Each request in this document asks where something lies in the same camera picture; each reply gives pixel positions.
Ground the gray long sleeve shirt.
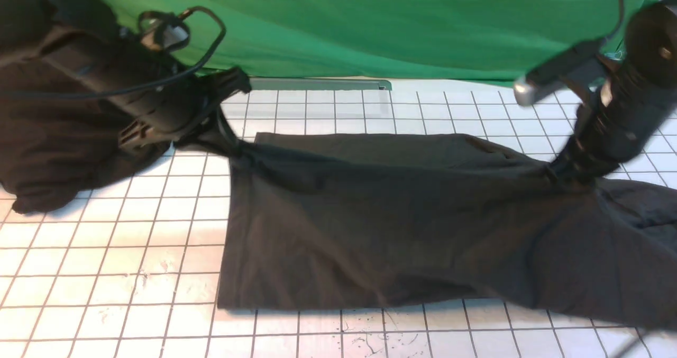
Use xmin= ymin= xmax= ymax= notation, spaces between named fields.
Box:
xmin=175 ymin=132 xmax=677 ymax=329

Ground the green backdrop cloth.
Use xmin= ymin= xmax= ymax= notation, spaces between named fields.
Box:
xmin=104 ymin=0 xmax=619 ymax=86

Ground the black right camera cable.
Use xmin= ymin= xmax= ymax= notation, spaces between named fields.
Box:
xmin=603 ymin=0 xmax=626 ymax=44

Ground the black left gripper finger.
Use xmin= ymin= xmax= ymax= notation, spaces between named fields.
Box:
xmin=204 ymin=104 xmax=243 ymax=155

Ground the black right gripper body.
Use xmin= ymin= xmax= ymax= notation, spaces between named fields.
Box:
xmin=550 ymin=57 xmax=675 ymax=182

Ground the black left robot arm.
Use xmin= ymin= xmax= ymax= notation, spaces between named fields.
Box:
xmin=2 ymin=0 xmax=252 ymax=157

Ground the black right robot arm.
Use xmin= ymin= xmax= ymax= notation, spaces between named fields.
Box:
xmin=550 ymin=0 xmax=675 ymax=182

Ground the black camera cable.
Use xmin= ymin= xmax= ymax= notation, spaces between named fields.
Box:
xmin=0 ymin=6 xmax=227 ymax=102
xmin=603 ymin=0 xmax=626 ymax=44

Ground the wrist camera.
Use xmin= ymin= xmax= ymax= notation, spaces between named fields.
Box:
xmin=137 ymin=11 xmax=190 ymax=53
xmin=513 ymin=38 xmax=607 ymax=107

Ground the black left camera cable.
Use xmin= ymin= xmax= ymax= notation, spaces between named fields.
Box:
xmin=0 ymin=6 xmax=227 ymax=102

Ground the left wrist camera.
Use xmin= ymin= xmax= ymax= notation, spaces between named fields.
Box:
xmin=137 ymin=11 xmax=190 ymax=53

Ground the gray metal bar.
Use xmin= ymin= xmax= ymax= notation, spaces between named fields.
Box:
xmin=250 ymin=78 xmax=392 ymax=91

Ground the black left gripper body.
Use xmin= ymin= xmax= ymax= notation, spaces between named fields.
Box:
xmin=43 ymin=35 xmax=251 ymax=148

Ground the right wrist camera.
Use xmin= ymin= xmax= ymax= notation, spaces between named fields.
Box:
xmin=513 ymin=38 xmax=607 ymax=107

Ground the black crumpled cloth pile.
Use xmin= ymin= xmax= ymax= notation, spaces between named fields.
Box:
xmin=0 ymin=25 xmax=175 ymax=214

